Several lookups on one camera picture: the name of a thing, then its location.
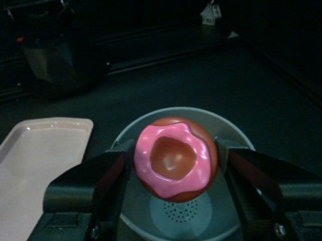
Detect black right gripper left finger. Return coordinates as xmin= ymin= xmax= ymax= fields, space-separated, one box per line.
xmin=26 ymin=138 xmax=137 ymax=241

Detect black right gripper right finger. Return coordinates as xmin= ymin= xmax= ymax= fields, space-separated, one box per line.
xmin=213 ymin=137 xmax=322 ymax=241

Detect pink frosted toy donut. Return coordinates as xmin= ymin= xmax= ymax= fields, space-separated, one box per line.
xmin=133 ymin=117 xmax=220 ymax=203

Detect grey bowl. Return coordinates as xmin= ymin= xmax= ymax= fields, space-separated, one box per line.
xmin=109 ymin=106 xmax=256 ymax=241

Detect pink plastic tray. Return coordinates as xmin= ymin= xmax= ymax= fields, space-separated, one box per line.
xmin=0 ymin=117 xmax=95 ymax=241

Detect small white tag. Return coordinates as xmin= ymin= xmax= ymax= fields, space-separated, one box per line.
xmin=199 ymin=2 xmax=223 ymax=26

